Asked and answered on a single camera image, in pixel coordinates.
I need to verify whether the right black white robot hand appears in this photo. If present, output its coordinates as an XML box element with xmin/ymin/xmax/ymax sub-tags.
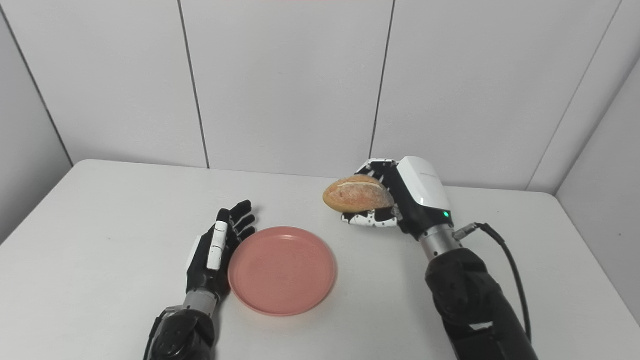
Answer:
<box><xmin>341</xmin><ymin>156</ymin><xmax>453</xmax><ymax>241</ymax></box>

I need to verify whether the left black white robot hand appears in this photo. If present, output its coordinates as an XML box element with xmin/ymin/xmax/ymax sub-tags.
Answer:
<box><xmin>186</xmin><ymin>200</ymin><xmax>257</xmax><ymax>296</ymax></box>

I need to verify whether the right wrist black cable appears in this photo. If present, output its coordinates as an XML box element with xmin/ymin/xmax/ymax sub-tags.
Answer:
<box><xmin>452</xmin><ymin>222</ymin><xmax>532</xmax><ymax>343</ymax></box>

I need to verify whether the bread roll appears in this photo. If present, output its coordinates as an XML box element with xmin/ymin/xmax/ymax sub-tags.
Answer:
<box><xmin>322</xmin><ymin>174</ymin><xmax>396</xmax><ymax>213</ymax></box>

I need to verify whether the pink round plate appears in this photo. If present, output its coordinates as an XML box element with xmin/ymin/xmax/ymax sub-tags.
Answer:
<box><xmin>228</xmin><ymin>226</ymin><xmax>338</xmax><ymax>317</ymax></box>

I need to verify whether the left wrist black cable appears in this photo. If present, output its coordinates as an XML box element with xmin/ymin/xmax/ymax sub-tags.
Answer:
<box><xmin>143</xmin><ymin>307</ymin><xmax>173</xmax><ymax>360</ymax></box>

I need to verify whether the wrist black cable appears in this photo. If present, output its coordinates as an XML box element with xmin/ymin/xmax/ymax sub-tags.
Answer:
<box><xmin>452</xmin><ymin>222</ymin><xmax>532</xmax><ymax>343</ymax></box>
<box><xmin>143</xmin><ymin>307</ymin><xmax>173</xmax><ymax>360</ymax></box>

